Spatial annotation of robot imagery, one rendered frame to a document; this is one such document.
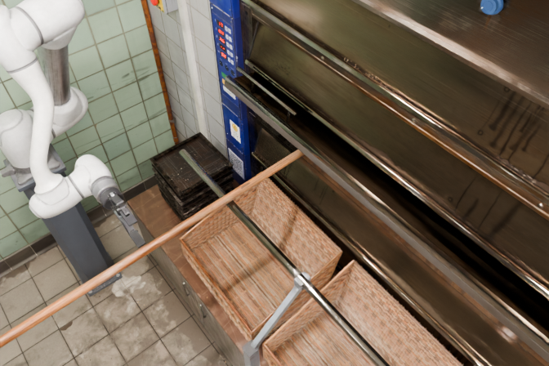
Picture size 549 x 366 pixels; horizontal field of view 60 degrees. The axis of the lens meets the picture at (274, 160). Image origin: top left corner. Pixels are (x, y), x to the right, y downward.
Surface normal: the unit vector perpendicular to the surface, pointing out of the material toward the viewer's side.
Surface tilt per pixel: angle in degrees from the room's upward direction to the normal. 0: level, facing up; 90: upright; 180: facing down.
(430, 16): 90
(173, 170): 0
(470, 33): 90
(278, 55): 70
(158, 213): 0
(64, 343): 0
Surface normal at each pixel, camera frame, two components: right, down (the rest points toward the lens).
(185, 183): 0.00, -0.66
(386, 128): -0.73, 0.22
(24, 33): 0.65, 0.25
